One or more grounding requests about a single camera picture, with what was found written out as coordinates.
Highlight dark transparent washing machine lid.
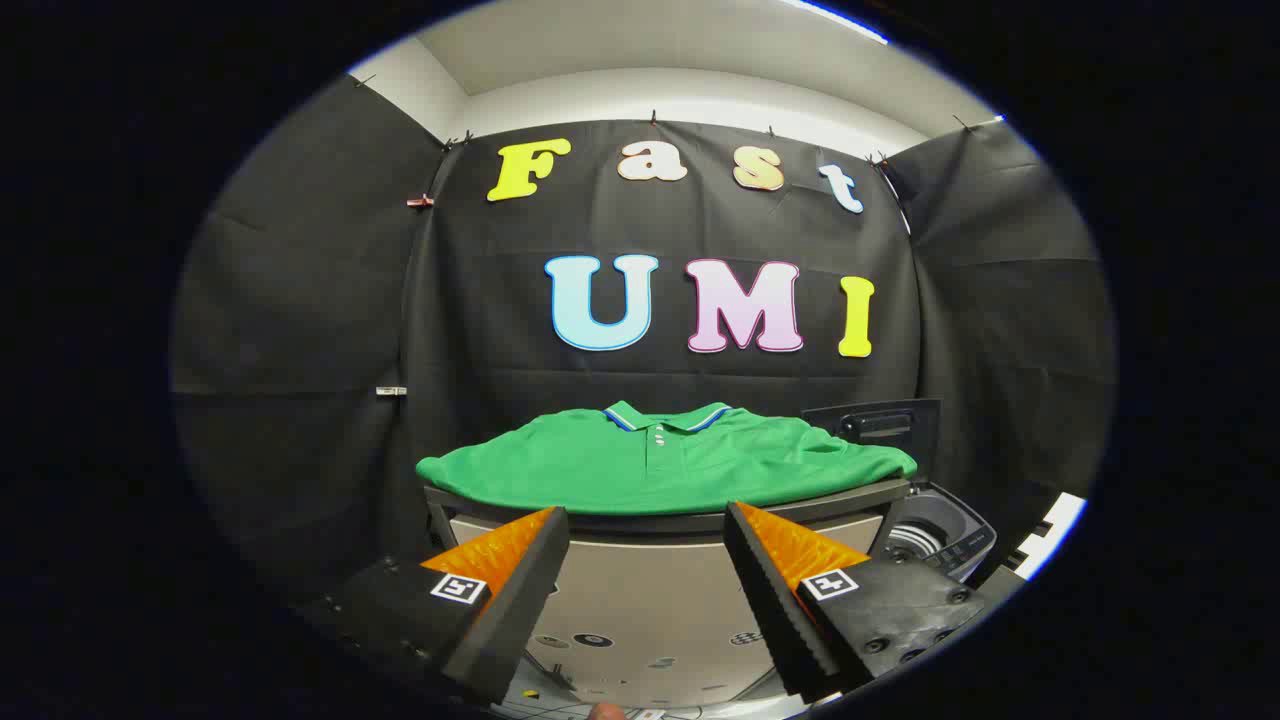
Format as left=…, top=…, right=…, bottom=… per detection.
left=800, top=398, right=943, bottom=487

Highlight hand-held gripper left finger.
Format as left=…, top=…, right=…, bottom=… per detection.
left=300, top=505, right=571, bottom=706

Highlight green polo shirt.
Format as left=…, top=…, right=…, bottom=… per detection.
left=415, top=400, right=919, bottom=517

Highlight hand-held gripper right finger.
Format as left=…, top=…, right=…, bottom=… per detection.
left=722, top=500, right=991, bottom=704

